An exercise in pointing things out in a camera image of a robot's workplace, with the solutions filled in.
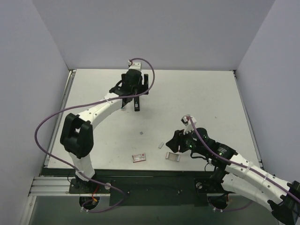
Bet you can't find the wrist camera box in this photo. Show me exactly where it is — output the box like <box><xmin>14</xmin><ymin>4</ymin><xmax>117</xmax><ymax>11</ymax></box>
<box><xmin>128</xmin><ymin>61</ymin><xmax>142</xmax><ymax>72</ymax></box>
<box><xmin>181</xmin><ymin>114</ymin><xmax>197</xmax><ymax>135</ymax></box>

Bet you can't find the aluminium frame rail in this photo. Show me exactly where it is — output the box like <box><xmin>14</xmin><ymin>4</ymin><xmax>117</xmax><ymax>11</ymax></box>
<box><xmin>28</xmin><ymin>175</ymin><xmax>78</xmax><ymax>196</ymax></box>

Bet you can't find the open staple box tray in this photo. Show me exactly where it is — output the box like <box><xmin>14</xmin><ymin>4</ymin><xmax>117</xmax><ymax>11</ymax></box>
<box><xmin>165</xmin><ymin>152</ymin><xmax>180</xmax><ymax>162</ymax></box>

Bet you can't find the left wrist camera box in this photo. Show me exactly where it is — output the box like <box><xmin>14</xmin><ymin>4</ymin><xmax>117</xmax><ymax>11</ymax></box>
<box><xmin>128</xmin><ymin>61</ymin><xmax>142</xmax><ymax>72</ymax></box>

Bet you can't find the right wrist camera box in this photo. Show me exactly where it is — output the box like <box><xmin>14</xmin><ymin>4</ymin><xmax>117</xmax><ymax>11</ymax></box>
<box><xmin>181</xmin><ymin>114</ymin><xmax>197</xmax><ymax>135</ymax></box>

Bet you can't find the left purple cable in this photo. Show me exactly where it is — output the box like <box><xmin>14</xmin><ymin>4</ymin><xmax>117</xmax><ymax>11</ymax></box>
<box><xmin>34</xmin><ymin>57</ymin><xmax>156</xmax><ymax>213</ymax></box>

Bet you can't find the red white staple box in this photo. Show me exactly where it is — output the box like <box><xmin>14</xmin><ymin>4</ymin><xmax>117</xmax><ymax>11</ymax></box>
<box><xmin>132</xmin><ymin>153</ymin><xmax>146</xmax><ymax>163</ymax></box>

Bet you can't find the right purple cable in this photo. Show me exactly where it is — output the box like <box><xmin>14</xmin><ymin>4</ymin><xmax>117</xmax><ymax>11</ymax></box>
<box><xmin>186</xmin><ymin>116</ymin><xmax>300</xmax><ymax>213</ymax></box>

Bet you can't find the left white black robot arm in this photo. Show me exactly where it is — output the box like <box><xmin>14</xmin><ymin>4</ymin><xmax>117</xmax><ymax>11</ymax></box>
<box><xmin>60</xmin><ymin>69</ymin><xmax>149</xmax><ymax>193</ymax></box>

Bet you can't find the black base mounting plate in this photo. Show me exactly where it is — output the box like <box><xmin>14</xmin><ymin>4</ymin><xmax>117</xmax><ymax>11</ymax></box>
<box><xmin>69</xmin><ymin>170</ymin><xmax>229</xmax><ymax>206</ymax></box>

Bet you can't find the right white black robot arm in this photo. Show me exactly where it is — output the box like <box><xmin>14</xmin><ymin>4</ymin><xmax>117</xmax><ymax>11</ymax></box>
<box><xmin>166</xmin><ymin>128</ymin><xmax>300</xmax><ymax>225</ymax></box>

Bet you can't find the purple cable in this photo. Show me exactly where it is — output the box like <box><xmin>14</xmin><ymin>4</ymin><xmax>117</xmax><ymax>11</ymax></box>
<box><xmin>34</xmin><ymin>57</ymin><xmax>156</xmax><ymax>213</ymax></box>
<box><xmin>186</xmin><ymin>116</ymin><xmax>300</xmax><ymax>213</ymax></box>

